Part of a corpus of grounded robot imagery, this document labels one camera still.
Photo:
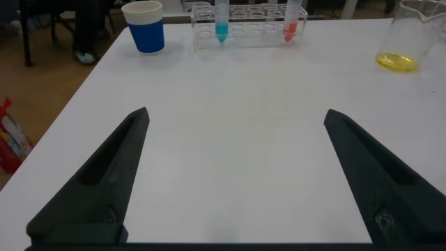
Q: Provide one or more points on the seated person white shirt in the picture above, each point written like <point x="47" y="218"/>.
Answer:
<point x="85" y="31"/>

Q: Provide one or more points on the clear test tube rack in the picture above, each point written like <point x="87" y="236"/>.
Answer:
<point x="251" y="35"/>

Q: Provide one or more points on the red liquid test tube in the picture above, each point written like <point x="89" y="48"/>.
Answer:
<point x="290" y="31"/>

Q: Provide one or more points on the red gift bag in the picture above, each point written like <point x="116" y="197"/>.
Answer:
<point x="10" y="146"/>

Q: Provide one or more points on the blue liquid test tube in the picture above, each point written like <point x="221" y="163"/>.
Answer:
<point x="221" y="31"/>

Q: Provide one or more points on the blue white paper cup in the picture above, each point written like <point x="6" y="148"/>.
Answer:
<point x="146" y="35"/>

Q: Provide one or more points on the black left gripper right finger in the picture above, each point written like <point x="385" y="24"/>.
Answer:
<point x="393" y="188"/>

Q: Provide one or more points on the glass beaker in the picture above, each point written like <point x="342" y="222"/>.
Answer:
<point x="397" y="62"/>

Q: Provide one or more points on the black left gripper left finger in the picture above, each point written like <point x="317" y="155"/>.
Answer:
<point x="101" y="181"/>

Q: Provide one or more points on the white standing desk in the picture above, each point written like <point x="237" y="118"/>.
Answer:
<point x="350" y="8"/>

